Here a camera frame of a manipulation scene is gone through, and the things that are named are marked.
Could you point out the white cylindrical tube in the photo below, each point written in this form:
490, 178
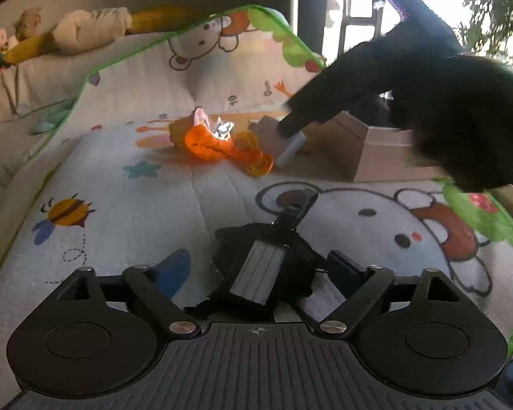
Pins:
291, 148

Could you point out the pink round toy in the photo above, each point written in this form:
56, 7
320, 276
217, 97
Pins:
199, 116

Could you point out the printed cartoon play mat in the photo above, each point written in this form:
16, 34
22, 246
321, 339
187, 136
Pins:
154, 222

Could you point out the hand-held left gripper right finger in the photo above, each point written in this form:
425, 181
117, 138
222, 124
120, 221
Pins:
346, 270

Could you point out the black plush toy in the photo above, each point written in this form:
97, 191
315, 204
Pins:
301, 260

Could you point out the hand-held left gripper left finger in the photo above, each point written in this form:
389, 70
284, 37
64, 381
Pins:
171, 271

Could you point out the green plush cushion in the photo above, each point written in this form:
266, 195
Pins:
278, 16

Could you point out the pink cardboard box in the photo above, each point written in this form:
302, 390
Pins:
389, 158

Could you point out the cream pillow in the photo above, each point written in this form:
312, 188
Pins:
89, 30

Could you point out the orange plastic shell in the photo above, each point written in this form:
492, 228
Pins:
203, 145

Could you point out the grey rectangular device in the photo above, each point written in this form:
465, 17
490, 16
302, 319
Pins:
256, 273

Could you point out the brown plush toy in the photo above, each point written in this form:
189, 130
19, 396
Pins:
28, 23

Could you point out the yellow cushion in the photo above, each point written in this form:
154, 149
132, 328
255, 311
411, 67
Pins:
25, 49
162, 19

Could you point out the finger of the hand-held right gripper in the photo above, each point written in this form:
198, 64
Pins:
337, 85

